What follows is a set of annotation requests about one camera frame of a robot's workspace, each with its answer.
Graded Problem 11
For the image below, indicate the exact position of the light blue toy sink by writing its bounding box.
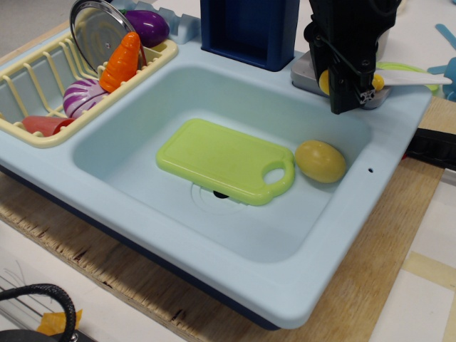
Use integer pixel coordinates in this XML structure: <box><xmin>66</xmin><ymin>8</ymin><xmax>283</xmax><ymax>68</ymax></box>
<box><xmin>1</xmin><ymin>12</ymin><xmax>432</xmax><ymax>329</ymax></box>

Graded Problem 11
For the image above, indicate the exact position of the cream plastic dish rack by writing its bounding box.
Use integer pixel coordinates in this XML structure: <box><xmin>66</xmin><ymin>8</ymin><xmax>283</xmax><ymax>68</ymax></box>
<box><xmin>1</xmin><ymin>33</ymin><xmax>178</xmax><ymax>148</ymax></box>

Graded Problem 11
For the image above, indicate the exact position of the silver metal pot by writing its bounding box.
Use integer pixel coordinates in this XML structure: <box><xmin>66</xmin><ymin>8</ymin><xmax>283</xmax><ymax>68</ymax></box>
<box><xmin>375</xmin><ymin>29</ymin><xmax>390</xmax><ymax>60</ymax></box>

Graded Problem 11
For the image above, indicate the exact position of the green plastic plate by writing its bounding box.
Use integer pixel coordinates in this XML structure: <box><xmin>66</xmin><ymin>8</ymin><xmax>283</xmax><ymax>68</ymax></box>
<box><xmin>377</xmin><ymin>62</ymin><xmax>440</xmax><ymax>94</ymax></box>

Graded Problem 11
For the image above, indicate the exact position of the red plastic cup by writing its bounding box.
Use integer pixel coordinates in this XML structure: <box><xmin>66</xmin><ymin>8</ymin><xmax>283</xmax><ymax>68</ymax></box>
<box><xmin>21</xmin><ymin>116</ymin><xmax>75</xmax><ymax>138</ymax></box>

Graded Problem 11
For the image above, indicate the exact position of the yellow toy potato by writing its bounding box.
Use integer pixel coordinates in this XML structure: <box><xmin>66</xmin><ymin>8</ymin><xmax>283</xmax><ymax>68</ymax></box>
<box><xmin>294</xmin><ymin>140</ymin><xmax>347</xmax><ymax>184</ymax></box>

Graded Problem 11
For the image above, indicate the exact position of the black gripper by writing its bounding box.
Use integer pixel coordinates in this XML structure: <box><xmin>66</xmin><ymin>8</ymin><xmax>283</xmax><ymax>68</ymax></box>
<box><xmin>304</xmin><ymin>1</ymin><xmax>400</xmax><ymax>115</ymax></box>

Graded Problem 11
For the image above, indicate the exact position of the black clamp bar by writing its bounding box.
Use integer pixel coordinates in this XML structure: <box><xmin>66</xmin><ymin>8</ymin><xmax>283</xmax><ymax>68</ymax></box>
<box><xmin>405</xmin><ymin>128</ymin><xmax>455</xmax><ymax>170</ymax></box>

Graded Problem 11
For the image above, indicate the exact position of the round silver metal lid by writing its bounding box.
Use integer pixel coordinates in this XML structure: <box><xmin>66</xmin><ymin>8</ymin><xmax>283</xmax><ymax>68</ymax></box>
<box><xmin>70</xmin><ymin>0</ymin><xmax>135</xmax><ymax>71</ymax></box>

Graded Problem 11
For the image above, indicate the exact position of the grey toy faucet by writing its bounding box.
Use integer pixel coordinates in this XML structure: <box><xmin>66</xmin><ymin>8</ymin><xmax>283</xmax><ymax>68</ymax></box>
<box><xmin>291</xmin><ymin>51</ymin><xmax>392</xmax><ymax>110</ymax></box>

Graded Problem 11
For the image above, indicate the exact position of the blue plastic utensil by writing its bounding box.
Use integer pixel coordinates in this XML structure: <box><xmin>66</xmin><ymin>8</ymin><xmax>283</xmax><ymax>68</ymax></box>
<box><xmin>435</xmin><ymin>24</ymin><xmax>456</xmax><ymax>49</ymax></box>

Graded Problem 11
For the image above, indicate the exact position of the green plastic cutting board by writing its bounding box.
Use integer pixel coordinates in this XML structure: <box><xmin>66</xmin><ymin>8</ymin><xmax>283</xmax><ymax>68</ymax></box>
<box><xmin>156</xmin><ymin>118</ymin><xmax>295</xmax><ymax>206</ymax></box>

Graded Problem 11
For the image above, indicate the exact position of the black braided cable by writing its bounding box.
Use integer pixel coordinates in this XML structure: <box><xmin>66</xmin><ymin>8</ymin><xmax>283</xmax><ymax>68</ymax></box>
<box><xmin>0</xmin><ymin>283</ymin><xmax>76</xmax><ymax>342</ymax></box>

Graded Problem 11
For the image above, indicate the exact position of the purple white toy onion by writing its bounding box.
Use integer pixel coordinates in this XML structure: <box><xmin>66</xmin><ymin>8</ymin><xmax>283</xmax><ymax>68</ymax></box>
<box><xmin>63</xmin><ymin>78</ymin><xmax>109</xmax><ymax>118</ymax></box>

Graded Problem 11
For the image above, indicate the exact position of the yellow handled toy knife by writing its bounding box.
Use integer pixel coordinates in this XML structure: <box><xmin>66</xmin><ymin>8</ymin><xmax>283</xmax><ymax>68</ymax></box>
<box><xmin>318</xmin><ymin>68</ymin><xmax>453</xmax><ymax>95</ymax></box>

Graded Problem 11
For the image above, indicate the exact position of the orange toy carrot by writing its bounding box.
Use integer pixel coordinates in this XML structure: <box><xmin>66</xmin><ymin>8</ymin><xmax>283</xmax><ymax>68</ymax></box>
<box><xmin>99</xmin><ymin>32</ymin><xmax>141</xmax><ymax>93</ymax></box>

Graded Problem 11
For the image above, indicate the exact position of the yellow tape piece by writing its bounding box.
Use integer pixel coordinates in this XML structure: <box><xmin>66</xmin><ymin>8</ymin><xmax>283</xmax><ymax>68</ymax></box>
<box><xmin>36</xmin><ymin>312</ymin><xmax>67</xmax><ymax>336</ymax></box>

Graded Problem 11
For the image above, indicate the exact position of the dark blue plastic box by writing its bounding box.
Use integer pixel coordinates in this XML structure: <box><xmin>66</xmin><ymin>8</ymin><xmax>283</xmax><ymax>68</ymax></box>
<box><xmin>200</xmin><ymin>0</ymin><xmax>300</xmax><ymax>71</ymax></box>

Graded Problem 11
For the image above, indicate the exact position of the purple toy eggplant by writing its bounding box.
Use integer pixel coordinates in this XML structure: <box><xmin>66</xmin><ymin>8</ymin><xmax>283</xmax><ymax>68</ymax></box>
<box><xmin>120</xmin><ymin>10</ymin><xmax>170</xmax><ymax>48</ymax></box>

